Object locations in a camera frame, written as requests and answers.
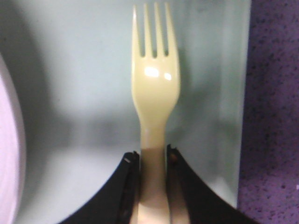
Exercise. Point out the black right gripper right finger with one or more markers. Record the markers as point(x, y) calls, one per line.
point(191, 200)

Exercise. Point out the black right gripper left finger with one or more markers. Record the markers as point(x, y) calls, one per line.
point(113, 203)

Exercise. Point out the white round plate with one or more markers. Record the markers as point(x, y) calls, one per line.
point(12, 148)

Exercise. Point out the yellow plastic fork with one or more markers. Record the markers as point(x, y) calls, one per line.
point(155, 86)

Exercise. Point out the light green serving tray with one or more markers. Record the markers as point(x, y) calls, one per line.
point(70, 62)

